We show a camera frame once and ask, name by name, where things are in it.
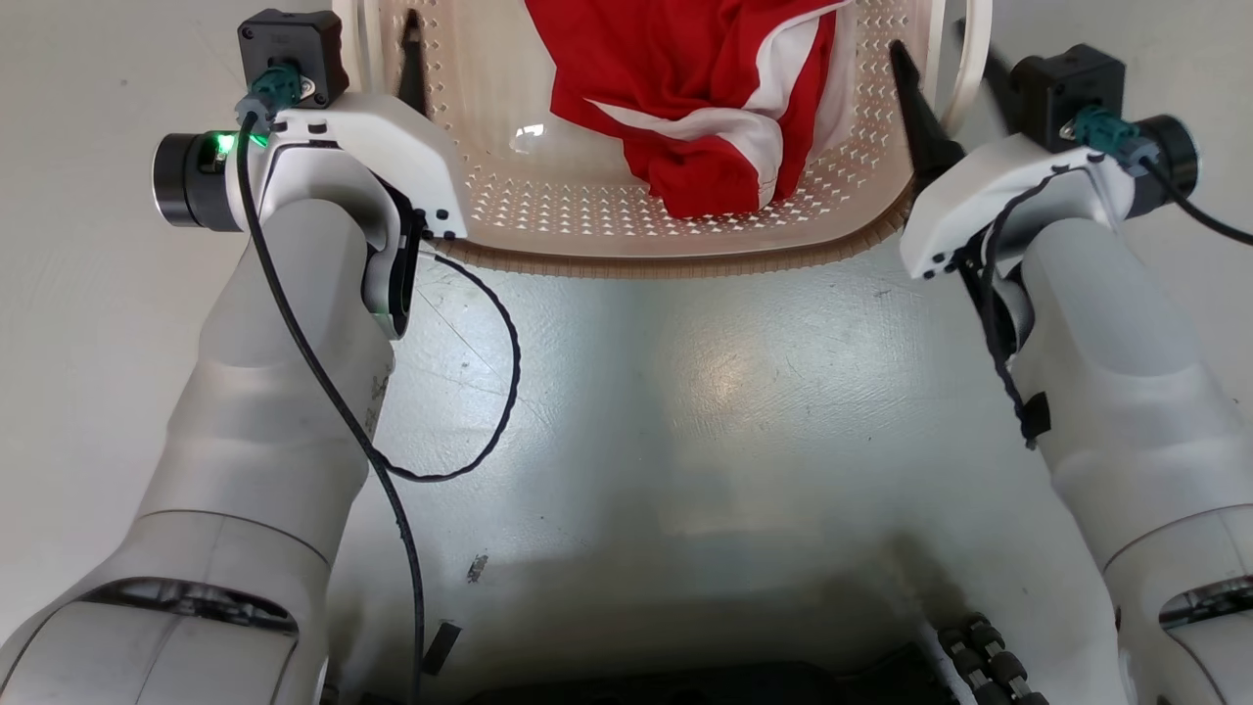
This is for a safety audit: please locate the black tape strip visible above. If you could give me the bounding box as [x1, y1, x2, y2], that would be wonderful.
[420, 621, 463, 678]

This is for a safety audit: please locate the thin black braided cable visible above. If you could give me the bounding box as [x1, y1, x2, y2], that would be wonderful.
[961, 168, 1068, 452]

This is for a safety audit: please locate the beige perforated plastic laundry basket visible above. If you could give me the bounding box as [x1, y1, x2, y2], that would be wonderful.
[331, 0, 996, 281]

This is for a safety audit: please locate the black cable with green plug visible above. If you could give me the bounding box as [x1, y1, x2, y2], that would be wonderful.
[1070, 105, 1253, 248]
[233, 61, 426, 705]

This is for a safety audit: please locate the black corrugated hose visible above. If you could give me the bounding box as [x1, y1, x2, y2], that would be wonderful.
[937, 612, 1050, 705]

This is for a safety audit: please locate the red and white garment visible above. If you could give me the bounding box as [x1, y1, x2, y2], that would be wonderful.
[524, 0, 855, 220]

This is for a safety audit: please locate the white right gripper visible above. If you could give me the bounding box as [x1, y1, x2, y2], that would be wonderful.
[887, 18, 1129, 282]

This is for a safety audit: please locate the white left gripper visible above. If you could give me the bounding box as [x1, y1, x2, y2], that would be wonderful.
[262, 9, 470, 242]

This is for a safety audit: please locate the thin black looping cable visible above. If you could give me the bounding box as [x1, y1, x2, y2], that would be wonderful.
[380, 249, 523, 484]

